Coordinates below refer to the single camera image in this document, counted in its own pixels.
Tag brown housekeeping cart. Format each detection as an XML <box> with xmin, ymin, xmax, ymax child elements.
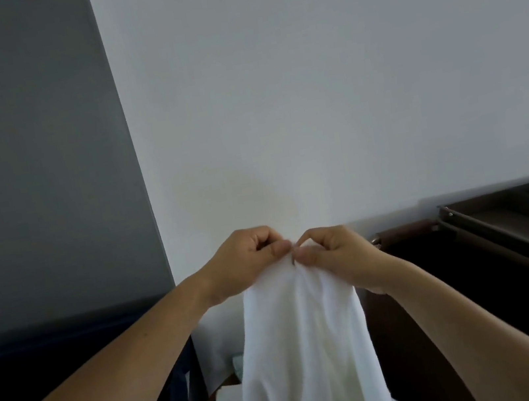
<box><xmin>347</xmin><ymin>175</ymin><xmax>529</xmax><ymax>401</ymax></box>

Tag person's right hand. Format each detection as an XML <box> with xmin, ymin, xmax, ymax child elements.
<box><xmin>290</xmin><ymin>215</ymin><xmax>401</xmax><ymax>308</ymax></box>

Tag person's left hand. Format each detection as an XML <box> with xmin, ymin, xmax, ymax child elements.
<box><xmin>194</xmin><ymin>221</ymin><xmax>302</xmax><ymax>312</ymax></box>

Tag navy laundry hamper white frame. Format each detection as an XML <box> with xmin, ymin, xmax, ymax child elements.
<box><xmin>0</xmin><ymin>289</ymin><xmax>209</xmax><ymax>401</ymax></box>

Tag person's right forearm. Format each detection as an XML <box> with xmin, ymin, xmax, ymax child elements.
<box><xmin>374</xmin><ymin>238</ymin><xmax>529</xmax><ymax>401</ymax></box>

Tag grey door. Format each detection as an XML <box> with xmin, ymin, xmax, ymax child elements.
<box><xmin>0</xmin><ymin>0</ymin><xmax>180</xmax><ymax>338</ymax></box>

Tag teal white boxes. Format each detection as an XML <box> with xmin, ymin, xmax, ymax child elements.
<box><xmin>229</xmin><ymin>353</ymin><xmax>248</xmax><ymax>380</ymax></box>

